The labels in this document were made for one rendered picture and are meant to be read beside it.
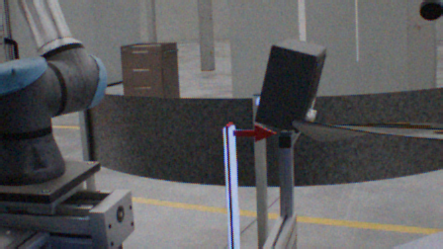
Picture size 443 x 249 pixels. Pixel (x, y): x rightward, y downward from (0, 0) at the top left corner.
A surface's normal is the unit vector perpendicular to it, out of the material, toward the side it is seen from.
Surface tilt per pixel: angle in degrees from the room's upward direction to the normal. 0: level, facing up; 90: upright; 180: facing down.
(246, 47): 90
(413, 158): 90
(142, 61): 90
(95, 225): 90
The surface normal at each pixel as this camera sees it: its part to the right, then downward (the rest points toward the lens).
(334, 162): 0.02, 0.21
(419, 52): -0.42, 0.21
